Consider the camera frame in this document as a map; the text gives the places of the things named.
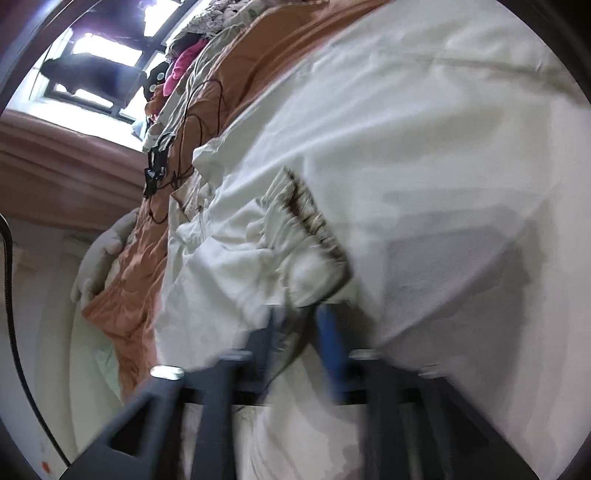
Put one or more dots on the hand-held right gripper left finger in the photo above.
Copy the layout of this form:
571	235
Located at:
256	360

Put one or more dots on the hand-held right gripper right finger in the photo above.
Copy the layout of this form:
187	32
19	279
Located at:
330	341

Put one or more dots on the cream white garment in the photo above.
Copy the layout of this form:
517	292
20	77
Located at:
415	184

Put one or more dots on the orange brown blanket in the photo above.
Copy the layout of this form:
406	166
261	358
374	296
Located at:
138	272

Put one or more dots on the pink wooden headboard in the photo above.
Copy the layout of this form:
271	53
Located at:
69	170

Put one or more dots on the black and white plush toy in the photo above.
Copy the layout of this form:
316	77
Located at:
157	78

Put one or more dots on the pink cloth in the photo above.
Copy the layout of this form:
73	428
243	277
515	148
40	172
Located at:
182	64

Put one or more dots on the dark hanging garment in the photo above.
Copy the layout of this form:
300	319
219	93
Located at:
87	74

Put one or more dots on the floral patterned cloth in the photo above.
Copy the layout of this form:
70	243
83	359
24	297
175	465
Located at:
217	16

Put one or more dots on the window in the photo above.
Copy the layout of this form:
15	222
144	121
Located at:
92	41

